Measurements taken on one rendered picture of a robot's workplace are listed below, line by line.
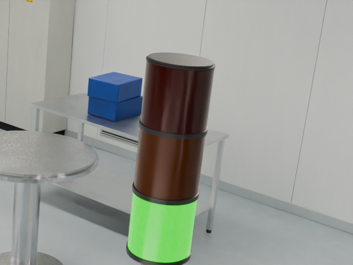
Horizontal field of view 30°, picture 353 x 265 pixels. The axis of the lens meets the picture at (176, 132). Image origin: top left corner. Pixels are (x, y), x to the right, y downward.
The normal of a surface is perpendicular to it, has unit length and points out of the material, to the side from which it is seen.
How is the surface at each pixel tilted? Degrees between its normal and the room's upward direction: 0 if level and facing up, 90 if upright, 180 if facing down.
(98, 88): 90
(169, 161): 90
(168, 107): 90
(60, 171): 0
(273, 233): 0
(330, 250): 0
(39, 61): 90
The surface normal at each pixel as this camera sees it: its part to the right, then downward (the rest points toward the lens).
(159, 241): -0.03, 0.29
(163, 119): -0.33, 0.23
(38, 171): 0.11, -0.95
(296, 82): -0.55, 0.18
